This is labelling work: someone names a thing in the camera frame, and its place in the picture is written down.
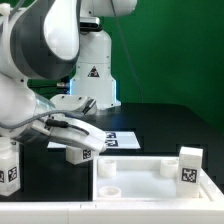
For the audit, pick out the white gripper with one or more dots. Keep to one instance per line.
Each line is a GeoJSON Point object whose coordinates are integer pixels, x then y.
{"type": "Point", "coordinates": [59, 126]}

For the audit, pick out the white square table top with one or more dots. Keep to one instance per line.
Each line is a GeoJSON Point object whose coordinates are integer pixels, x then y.
{"type": "Point", "coordinates": [139, 178]}

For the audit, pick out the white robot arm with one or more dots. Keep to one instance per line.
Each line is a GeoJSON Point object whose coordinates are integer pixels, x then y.
{"type": "Point", "coordinates": [55, 64]}

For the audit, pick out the white sheet with tags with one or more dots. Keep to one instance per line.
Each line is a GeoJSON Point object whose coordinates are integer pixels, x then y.
{"type": "Point", "coordinates": [123, 140]}

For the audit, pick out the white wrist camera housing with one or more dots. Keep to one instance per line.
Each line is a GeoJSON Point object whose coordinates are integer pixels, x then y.
{"type": "Point", "coordinates": [75, 103]}

